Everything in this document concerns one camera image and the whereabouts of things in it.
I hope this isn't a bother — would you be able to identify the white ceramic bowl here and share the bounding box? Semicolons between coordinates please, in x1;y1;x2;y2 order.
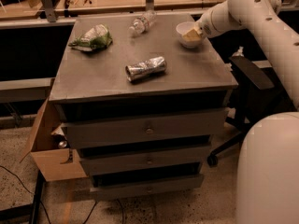
176;21;204;49

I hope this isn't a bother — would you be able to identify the wooden workbench behind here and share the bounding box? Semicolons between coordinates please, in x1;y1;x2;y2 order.
0;0;224;21

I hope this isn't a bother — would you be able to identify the open cardboard box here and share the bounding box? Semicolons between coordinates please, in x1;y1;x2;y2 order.
20;77;88;183

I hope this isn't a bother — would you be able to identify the black metal stand leg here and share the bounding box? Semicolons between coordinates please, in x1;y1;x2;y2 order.
0;172;45;224

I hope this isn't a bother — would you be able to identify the green jalapeno chip bag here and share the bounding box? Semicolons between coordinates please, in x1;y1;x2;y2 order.
68;24;113;52

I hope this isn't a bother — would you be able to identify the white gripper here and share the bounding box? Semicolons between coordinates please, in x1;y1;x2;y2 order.
182;3;233;42

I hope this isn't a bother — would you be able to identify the grey drawer cabinet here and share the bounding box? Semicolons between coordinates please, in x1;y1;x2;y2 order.
50;14;237;201

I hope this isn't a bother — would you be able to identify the grey drawer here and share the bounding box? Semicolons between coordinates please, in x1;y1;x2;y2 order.
80;144;210;176
62;108;227;149

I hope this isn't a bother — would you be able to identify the clear plastic water bottle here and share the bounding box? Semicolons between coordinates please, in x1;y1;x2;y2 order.
128;10;156;37

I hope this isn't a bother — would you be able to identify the black office chair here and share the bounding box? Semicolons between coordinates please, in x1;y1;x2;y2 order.
206;56;295;167

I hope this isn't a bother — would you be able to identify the crushed silver can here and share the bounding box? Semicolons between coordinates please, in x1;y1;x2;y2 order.
125;56;167;82

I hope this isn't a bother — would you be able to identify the middle grey drawer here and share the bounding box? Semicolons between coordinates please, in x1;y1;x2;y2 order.
80;144;210;176

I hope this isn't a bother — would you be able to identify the top grey drawer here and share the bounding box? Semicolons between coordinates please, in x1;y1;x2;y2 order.
62;108;227;149

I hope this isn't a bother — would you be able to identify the black floor cable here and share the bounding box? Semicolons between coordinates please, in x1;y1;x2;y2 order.
0;164;52;224

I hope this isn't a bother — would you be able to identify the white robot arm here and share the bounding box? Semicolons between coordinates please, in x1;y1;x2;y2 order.
198;0;299;224

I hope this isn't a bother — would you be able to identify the silver can in box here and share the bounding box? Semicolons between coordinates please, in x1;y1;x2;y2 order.
58;140;68;149

